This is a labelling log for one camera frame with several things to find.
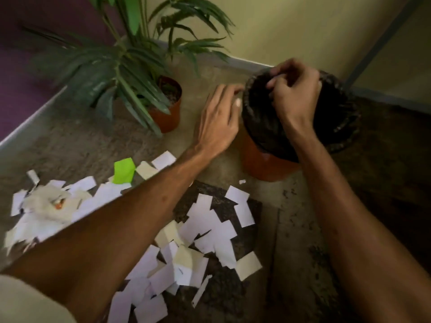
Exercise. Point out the dark speckled mat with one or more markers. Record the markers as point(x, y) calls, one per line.
point(219, 285)

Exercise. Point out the person's left forearm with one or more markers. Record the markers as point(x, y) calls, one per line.
point(118, 228)

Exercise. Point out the person's right forearm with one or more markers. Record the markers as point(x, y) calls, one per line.
point(353, 238)

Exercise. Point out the beige shirt sleeve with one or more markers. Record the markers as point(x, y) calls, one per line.
point(27, 302)

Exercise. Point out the black plastic bin bag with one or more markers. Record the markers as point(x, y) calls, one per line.
point(336, 121)

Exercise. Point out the pile of white paper scraps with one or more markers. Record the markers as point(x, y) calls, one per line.
point(208, 228)

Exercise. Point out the orange plastic bin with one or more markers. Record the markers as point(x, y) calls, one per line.
point(262, 164)

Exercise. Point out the person's left thumb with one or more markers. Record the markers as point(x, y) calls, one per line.
point(237, 104)

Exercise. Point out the person's left hand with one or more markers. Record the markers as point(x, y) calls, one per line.
point(215, 124)

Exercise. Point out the person's right fingers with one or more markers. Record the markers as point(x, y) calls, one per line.
point(284, 72)

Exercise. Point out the green leafy plant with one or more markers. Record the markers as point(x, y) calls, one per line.
point(134, 67)

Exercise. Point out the orange plant pot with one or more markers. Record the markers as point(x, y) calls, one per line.
point(168, 119)

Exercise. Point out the bright green paper piece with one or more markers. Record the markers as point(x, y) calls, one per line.
point(123, 171)

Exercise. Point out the person's right hand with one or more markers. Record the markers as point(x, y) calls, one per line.
point(298, 97)

